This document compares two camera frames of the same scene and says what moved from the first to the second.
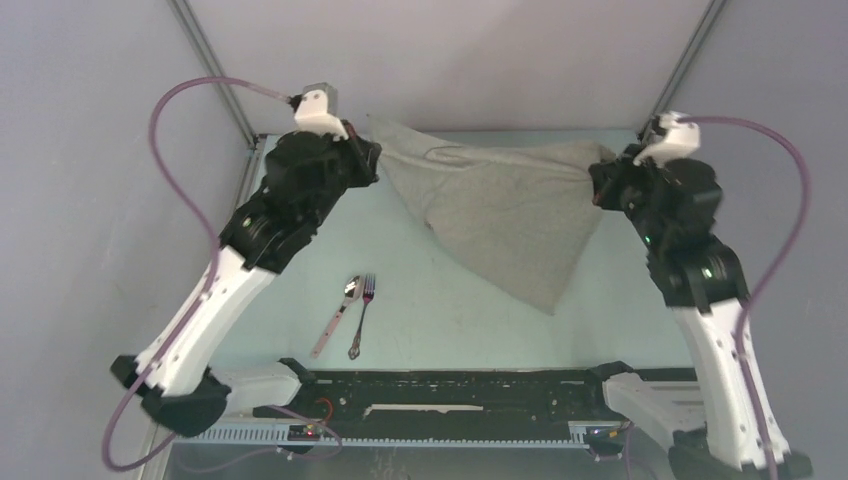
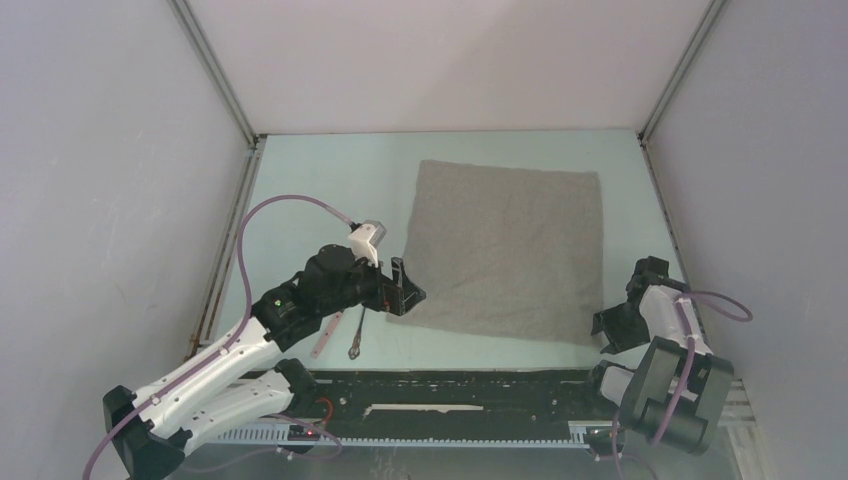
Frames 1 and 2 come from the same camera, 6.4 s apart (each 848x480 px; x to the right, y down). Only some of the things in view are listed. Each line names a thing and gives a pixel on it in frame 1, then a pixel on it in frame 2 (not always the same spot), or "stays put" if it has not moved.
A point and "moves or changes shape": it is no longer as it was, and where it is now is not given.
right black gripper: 608,175 -> 619,340
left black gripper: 363,153 -> 396,296
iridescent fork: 368,290 stays put
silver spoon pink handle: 352,292 stays put
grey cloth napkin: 525,211 moves or changes shape
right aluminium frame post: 683,60 stays put
